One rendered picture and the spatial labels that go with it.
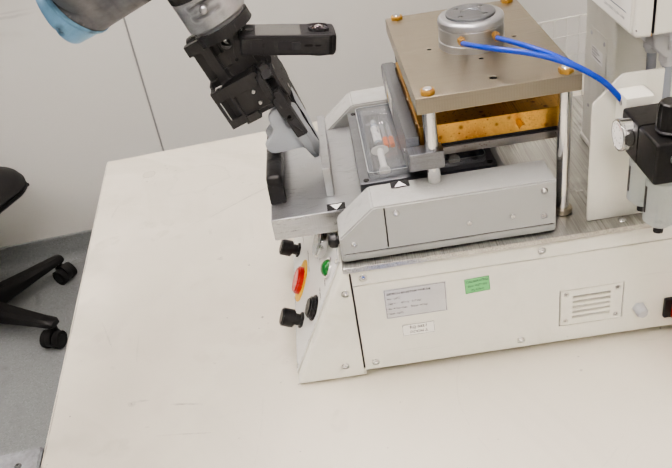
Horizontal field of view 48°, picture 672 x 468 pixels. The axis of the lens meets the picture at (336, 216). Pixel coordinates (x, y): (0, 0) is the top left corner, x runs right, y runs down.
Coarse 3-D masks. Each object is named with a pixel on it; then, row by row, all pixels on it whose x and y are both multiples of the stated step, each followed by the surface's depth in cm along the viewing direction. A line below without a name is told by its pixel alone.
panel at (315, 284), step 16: (304, 240) 115; (304, 256) 112; (336, 256) 92; (304, 272) 108; (320, 272) 98; (336, 272) 91; (304, 288) 107; (320, 288) 96; (304, 304) 104; (320, 304) 94; (304, 320) 102; (304, 336) 100; (304, 352) 97
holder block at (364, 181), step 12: (348, 120) 105; (360, 144) 98; (360, 156) 96; (492, 156) 91; (360, 168) 93; (444, 168) 90; (456, 168) 90; (468, 168) 90; (480, 168) 90; (360, 180) 91; (372, 180) 90; (384, 180) 90; (396, 180) 90
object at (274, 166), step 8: (280, 152) 97; (272, 160) 95; (280, 160) 95; (272, 168) 93; (280, 168) 94; (272, 176) 92; (280, 176) 92; (272, 184) 92; (280, 184) 92; (272, 192) 93; (280, 192) 93; (272, 200) 93; (280, 200) 93
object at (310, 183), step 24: (336, 144) 105; (288, 168) 101; (312, 168) 100; (336, 168) 99; (288, 192) 96; (312, 192) 95; (336, 192) 94; (360, 192) 93; (288, 216) 91; (312, 216) 91; (336, 216) 91
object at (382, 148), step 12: (360, 108) 105; (372, 108) 105; (384, 108) 104; (360, 120) 102; (372, 120) 102; (384, 120) 101; (360, 132) 99; (372, 132) 99; (384, 132) 98; (396, 132) 98; (372, 144) 96; (384, 144) 96; (396, 144) 95; (372, 156) 94; (384, 156) 93; (396, 156) 93; (372, 168) 91; (384, 168) 91; (396, 168) 90
